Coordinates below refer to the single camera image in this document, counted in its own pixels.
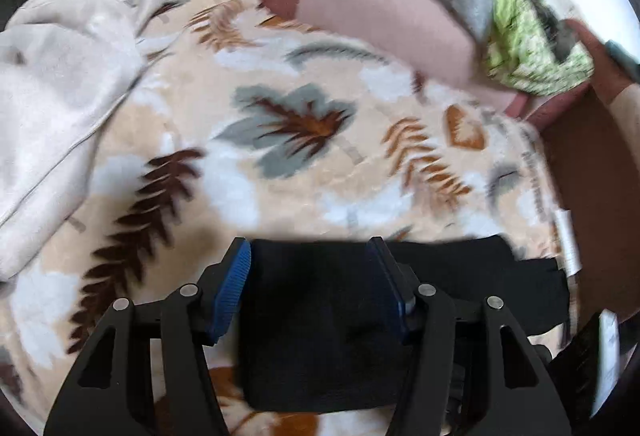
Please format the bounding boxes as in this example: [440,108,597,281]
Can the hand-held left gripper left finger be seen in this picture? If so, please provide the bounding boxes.
[44,236,253,436]

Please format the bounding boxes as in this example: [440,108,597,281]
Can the leaf print blanket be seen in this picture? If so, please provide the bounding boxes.
[0,0,581,436]

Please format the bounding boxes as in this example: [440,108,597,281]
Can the cream white cloth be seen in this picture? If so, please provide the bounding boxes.
[0,0,188,279]

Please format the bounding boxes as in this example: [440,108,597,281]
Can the person's right forearm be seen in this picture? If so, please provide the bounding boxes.
[607,82,640,142]

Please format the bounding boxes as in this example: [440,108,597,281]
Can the green patterned cloth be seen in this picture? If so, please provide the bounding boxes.
[472,0,596,96]

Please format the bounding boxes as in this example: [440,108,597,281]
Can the pink pillow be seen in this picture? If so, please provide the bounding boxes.
[260,0,543,122]

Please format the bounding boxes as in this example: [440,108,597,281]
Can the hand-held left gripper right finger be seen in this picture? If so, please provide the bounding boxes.
[366,236,573,436]

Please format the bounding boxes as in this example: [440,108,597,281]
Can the black pants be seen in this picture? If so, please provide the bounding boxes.
[235,235,572,414]

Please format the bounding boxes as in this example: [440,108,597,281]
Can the person's right hand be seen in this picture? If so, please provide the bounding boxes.
[564,19,640,107]

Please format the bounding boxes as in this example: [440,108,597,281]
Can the dark object with white panel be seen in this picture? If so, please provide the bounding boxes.
[567,309,623,422]

